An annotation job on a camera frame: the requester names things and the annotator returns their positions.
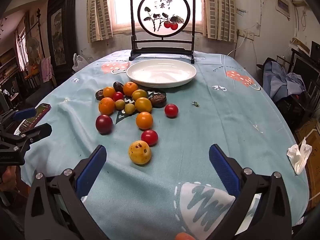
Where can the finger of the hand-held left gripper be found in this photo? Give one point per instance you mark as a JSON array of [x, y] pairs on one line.
[[37, 132], [23, 113]]

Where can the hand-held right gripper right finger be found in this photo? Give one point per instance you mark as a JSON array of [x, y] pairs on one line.
[[223, 172]]

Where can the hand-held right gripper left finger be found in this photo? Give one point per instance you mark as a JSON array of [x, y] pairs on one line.
[[91, 172]]

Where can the dark red plum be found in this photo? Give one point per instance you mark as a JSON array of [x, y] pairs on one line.
[[104, 124]]

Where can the yellow spotted fruit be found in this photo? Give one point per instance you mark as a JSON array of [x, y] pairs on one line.
[[140, 152]]

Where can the orange mandarin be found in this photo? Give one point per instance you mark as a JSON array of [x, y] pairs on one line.
[[130, 89], [106, 105]]

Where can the small green yellow fruit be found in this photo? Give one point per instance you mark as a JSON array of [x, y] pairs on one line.
[[129, 109], [120, 104]]

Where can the small orange tomato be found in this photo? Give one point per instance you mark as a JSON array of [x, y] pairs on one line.
[[109, 92]]

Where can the yellow orange tomato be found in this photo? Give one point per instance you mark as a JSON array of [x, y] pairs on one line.
[[143, 104]]

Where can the dark brown date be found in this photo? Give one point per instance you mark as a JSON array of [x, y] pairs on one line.
[[100, 95], [117, 86]]

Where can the white round plate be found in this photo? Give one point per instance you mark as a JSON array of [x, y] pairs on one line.
[[161, 73]]

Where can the smartphone with red case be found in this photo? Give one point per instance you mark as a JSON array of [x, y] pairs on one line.
[[37, 115]]

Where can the light blue printed tablecloth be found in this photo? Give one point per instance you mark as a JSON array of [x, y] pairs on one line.
[[212, 130]]

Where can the pink hanging cloth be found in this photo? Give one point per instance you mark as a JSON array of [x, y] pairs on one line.
[[46, 68]]

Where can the wooden bookshelf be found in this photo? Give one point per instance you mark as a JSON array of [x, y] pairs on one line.
[[7, 65]]

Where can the electric fan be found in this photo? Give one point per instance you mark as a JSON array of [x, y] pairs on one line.
[[32, 46]]

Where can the small green fruit stem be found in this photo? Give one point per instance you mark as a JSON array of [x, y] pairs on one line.
[[195, 104]]

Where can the white plastic bag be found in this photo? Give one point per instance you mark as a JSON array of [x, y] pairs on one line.
[[79, 63]]

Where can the orange round object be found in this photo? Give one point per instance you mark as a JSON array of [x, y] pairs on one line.
[[184, 236]]

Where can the crumpled white tissue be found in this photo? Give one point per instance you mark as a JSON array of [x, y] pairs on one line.
[[298, 157]]

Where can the small red tomato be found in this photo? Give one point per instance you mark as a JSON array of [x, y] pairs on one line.
[[118, 96]]

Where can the dark wooden coat stand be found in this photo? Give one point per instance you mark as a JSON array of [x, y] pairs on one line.
[[38, 27]]

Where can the yellow green tomato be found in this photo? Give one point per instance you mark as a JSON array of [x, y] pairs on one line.
[[139, 94]]

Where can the large dark brown fruit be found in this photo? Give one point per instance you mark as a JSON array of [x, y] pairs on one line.
[[158, 100]]

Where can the pile of blue clothing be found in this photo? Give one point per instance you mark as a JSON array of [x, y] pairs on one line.
[[282, 82]]

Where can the striped beige curtain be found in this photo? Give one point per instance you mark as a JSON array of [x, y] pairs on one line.
[[220, 12], [100, 12]]

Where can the dark monitor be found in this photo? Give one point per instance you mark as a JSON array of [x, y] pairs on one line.
[[307, 72]]

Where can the dark framed painted table screen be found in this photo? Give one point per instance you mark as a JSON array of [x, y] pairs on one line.
[[162, 12]]

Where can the dark framed wall painting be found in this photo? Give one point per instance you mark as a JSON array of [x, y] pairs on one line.
[[61, 30]]

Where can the white wall socket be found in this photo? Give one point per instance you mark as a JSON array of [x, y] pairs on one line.
[[246, 34]]

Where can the white wall box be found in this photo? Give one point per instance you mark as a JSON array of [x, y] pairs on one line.
[[283, 5]]

